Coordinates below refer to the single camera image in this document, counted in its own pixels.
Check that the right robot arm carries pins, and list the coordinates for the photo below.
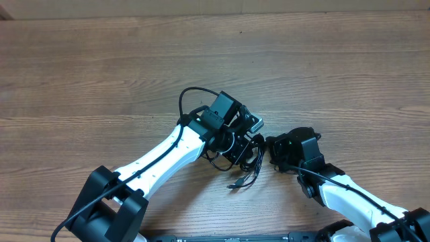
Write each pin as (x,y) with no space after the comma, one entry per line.
(366,217)

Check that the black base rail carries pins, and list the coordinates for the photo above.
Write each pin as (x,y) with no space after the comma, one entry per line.
(307,236)

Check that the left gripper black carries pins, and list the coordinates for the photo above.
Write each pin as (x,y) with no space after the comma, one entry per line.
(240,150)

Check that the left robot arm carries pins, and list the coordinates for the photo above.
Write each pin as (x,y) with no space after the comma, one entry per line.
(112,204)

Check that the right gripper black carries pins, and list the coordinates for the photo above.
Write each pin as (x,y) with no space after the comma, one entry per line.
(275,144)

